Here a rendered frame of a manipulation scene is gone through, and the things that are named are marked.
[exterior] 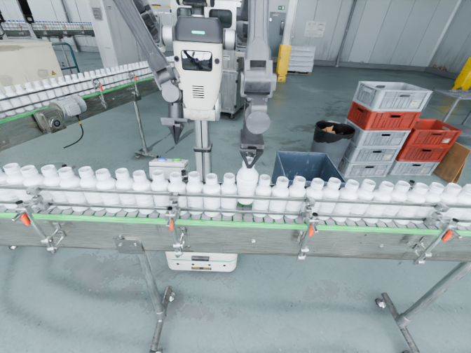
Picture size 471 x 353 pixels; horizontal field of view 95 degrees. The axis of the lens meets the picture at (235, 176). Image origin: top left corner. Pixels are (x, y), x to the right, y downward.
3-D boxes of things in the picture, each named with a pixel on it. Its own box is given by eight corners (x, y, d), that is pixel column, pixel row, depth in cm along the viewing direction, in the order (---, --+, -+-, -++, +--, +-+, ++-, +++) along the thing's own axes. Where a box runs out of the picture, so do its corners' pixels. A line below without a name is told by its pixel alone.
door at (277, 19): (264, 62, 1114) (270, 11, 992) (264, 62, 1121) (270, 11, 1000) (283, 64, 1116) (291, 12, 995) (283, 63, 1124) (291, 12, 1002)
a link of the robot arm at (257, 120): (275, 71, 55) (240, 70, 54) (284, 82, 45) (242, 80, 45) (269, 117, 62) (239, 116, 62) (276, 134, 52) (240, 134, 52)
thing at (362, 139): (357, 148, 256) (364, 130, 243) (339, 134, 289) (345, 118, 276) (402, 148, 264) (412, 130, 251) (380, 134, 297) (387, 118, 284)
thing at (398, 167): (389, 175, 294) (397, 161, 281) (372, 160, 327) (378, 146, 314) (431, 176, 298) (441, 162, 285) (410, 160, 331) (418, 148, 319)
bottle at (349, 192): (333, 223, 79) (350, 188, 70) (326, 211, 84) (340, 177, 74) (348, 223, 80) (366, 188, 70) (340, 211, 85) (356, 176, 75)
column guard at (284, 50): (275, 81, 746) (280, 44, 683) (273, 79, 778) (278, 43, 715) (286, 82, 747) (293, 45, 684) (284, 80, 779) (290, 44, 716)
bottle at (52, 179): (69, 197, 83) (50, 161, 73) (80, 202, 81) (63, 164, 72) (54, 207, 78) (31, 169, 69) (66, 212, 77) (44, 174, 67)
